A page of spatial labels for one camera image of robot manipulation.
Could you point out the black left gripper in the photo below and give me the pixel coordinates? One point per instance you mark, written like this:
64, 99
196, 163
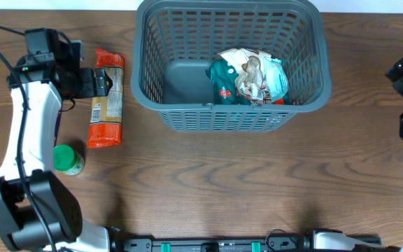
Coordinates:
92, 88

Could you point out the white tissue multipack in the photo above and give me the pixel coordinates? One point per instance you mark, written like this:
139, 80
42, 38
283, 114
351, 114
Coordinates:
57, 124

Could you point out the black mounting rail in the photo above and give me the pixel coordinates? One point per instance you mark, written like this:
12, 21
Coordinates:
273, 242

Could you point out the grey plastic lattice basket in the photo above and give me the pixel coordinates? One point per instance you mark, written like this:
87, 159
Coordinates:
177, 41

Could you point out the green lid jar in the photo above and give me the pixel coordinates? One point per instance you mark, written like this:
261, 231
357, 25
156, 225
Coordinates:
67, 160

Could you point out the green Nescafe coffee bag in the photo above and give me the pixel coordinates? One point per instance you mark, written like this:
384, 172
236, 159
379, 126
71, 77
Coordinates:
222, 76

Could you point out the pale green wipes packet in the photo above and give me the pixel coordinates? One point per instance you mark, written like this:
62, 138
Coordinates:
275, 78

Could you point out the orange biscuit package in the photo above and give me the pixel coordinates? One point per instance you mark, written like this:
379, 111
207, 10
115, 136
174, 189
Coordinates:
106, 118

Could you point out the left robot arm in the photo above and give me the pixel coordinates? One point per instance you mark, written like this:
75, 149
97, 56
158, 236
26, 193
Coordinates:
37, 211

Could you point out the beige brown snack pouch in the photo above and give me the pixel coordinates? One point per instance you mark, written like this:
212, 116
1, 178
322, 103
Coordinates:
250, 83

